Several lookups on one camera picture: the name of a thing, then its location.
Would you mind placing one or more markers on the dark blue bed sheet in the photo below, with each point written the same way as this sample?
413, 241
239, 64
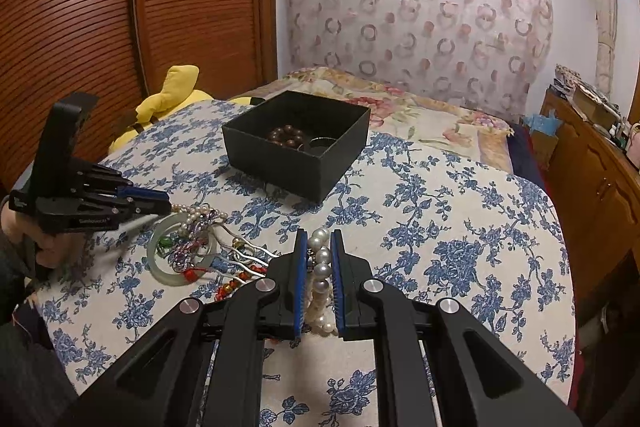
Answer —
525, 152

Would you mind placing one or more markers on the wooden slatted wardrobe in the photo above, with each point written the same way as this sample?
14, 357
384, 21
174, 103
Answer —
125, 7

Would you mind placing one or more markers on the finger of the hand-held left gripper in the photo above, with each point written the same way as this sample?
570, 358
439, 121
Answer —
145, 194
147, 208

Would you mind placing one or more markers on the dark round bangle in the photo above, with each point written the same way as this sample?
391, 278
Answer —
320, 146

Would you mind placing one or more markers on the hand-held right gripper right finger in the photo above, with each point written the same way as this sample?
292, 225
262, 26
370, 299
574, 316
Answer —
335, 282

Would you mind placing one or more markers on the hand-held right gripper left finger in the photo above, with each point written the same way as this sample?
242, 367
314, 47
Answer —
301, 287

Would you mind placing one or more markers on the silver hair comb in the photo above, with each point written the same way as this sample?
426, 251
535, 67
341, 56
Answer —
250, 252

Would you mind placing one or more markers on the wooden side cabinet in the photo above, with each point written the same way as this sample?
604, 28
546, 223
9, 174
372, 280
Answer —
590, 187

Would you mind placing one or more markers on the blue tissue paper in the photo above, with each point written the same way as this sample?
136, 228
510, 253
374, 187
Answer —
540, 124

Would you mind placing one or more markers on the beige tied side curtain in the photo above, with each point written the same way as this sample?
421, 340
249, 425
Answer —
604, 17

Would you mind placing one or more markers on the open cardboard box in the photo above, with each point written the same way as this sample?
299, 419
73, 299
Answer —
592, 104

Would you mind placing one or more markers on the pile of printed papers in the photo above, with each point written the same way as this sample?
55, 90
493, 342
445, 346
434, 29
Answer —
565, 79

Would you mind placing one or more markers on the circle patterned curtain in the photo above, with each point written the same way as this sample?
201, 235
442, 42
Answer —
415, 17

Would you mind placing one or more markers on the black square box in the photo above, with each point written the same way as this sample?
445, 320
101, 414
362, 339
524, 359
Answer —
280, 172

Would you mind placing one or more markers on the floral bed blanket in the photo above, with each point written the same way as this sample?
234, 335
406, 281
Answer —
400, 107

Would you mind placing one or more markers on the person's left hand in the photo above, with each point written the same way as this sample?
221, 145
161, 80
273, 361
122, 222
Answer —
50, 252

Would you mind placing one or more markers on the yellow plush toy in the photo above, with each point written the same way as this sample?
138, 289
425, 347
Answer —
175, 92

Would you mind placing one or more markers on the blue floral tablecloth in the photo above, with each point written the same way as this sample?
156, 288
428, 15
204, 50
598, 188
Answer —
425, 232

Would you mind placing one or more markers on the pale jade bangle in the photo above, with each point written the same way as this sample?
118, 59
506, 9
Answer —
152, 249

